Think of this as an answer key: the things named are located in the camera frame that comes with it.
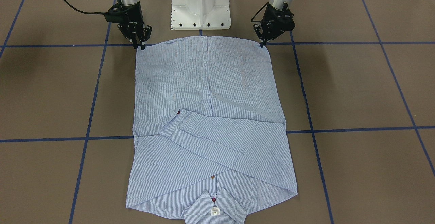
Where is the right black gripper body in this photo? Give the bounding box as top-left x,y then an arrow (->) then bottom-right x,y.
119,2 -> 152,42

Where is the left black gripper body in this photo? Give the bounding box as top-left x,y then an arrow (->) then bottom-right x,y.
254,2 -> 295,41

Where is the light blue striped shirt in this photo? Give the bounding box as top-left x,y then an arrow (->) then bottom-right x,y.
126,36 -> 298,224

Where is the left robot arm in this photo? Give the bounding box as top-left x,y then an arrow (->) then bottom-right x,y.
251,0 -> 296,48

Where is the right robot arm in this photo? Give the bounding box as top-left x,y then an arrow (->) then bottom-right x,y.
93,0 -> 152,50

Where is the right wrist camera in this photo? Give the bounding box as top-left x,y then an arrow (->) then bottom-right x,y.
104,8 -> 125,24

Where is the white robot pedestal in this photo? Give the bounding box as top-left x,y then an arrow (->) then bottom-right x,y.
171,0 -> 231,30

